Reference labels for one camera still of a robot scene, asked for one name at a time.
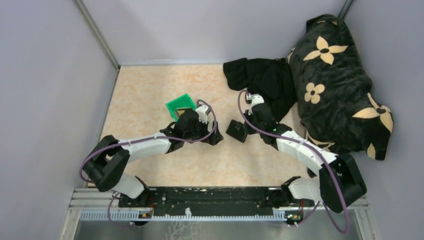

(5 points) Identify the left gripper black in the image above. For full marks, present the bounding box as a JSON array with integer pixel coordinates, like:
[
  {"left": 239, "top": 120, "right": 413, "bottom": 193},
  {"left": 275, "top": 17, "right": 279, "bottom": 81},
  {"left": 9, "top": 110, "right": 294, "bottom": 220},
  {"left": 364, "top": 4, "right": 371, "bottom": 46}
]
[{"left": 184, "top": 116, "right": 223, "bottom": 146}]

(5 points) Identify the green plastic bin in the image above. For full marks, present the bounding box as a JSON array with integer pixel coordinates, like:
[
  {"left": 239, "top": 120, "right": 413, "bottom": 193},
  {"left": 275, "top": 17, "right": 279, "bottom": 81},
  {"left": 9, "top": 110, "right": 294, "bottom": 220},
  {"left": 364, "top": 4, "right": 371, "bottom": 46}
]
[{"left": 165, "top": 93, "right": 196, "bottom": 121}]

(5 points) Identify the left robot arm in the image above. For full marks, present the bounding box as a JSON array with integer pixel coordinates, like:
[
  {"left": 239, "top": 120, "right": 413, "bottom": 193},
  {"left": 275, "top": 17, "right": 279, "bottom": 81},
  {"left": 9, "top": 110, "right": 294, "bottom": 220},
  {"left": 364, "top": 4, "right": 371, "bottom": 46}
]
[{"left": 80, "top": 105, "right": 224, "bottom": 207}]

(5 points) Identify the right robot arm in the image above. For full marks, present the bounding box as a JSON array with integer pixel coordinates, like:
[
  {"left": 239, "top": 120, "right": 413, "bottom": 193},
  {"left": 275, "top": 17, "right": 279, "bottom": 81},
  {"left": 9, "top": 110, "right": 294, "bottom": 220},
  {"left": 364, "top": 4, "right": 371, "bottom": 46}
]
[{"left": 243, "top": 103, "right": 367, "bottom": 213}]

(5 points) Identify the black cloth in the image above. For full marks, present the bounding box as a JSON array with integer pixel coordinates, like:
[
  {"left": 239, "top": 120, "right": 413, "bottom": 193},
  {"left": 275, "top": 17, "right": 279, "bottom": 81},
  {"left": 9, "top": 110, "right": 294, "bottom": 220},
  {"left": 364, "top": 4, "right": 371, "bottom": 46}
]
[{"left": 223, "top": 58, "right": 297, "bottom": 122}]

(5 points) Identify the black floral blanket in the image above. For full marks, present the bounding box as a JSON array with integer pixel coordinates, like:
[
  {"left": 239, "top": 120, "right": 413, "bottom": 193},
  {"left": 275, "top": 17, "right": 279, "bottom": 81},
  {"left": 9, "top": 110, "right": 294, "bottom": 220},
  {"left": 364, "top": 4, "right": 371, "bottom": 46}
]
[{"left": 286, "top": 14, "right": 394, "bottom": 161}]

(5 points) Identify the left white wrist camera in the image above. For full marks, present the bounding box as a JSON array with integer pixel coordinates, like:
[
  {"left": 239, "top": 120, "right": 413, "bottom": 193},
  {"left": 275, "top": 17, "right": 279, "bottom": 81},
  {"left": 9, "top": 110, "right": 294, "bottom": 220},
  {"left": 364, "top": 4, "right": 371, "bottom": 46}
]
[{"left": 195, "top": 104, "right": 211, "bottom": 124}]

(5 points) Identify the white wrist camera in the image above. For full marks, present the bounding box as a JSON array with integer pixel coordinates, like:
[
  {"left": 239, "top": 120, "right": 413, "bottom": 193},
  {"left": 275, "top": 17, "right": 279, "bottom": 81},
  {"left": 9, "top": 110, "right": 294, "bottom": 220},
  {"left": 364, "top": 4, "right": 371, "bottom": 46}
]
[
  {"left": 245, "top": 92, "right": 265, "bottom": 107},
  {"left": 195, "top": 104, "right": 211, "bottom": 124}
]

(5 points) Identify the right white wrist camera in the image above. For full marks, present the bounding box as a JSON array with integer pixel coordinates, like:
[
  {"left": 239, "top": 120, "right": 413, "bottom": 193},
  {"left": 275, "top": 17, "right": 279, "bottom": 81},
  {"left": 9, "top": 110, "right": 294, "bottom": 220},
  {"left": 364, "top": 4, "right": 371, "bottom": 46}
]
[{"left": 245, "top": 92, "right": 265, "bottom": 107}]

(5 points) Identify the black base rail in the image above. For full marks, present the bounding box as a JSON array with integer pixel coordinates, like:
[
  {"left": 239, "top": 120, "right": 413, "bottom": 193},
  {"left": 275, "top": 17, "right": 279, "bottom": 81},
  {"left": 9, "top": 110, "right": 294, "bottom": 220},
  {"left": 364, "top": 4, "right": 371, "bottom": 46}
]
[{"left": 118, "top": 186, "right": 315, "bottom": 217}]

